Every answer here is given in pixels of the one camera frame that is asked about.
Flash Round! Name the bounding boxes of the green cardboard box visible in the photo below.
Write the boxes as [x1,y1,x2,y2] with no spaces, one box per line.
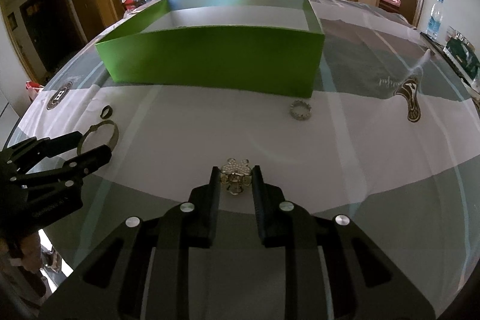
[95,0,326,98]

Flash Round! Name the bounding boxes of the silver studded ring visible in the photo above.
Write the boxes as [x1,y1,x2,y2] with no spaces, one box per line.
[289,99,314,121]

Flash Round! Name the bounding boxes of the dark green box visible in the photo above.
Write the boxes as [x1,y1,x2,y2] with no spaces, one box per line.
[443,37,479,83]

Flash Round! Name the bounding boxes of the thin metal bangle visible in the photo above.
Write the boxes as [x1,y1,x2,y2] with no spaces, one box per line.
[76,119,120,155]

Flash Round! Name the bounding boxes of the plastic water bottle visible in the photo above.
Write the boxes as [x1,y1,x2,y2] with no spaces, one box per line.
[425,0,444,40]

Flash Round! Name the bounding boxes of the operator hand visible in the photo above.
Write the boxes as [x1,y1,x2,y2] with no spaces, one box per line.
[1,232,42,273]

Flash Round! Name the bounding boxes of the patterned grey white tablecloth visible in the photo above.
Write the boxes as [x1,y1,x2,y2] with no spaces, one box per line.
[10,0,479,313]

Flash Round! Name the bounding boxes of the pearl flower brooch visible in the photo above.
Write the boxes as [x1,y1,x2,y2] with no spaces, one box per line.
[220,158,252,196]

